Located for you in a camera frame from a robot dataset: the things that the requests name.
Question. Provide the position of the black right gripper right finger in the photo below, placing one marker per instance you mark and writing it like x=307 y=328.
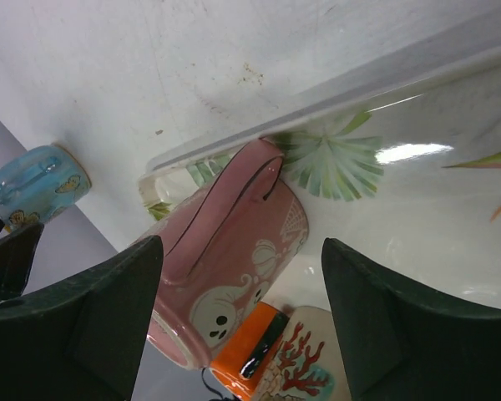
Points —
x=403 y=340

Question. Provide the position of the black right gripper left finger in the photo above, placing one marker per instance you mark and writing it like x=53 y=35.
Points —
x=82 y=338

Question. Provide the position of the blue butterfly mug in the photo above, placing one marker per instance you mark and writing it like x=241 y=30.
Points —
x=40 y=185

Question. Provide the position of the cream coral pattern mug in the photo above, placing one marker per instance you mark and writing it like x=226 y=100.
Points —
x=307 y=362

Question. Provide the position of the floral leaf serving tray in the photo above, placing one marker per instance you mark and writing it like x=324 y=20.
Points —
x=405 y=168

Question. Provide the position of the orange mug black handle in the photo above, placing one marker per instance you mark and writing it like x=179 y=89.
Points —
x=243 y=360

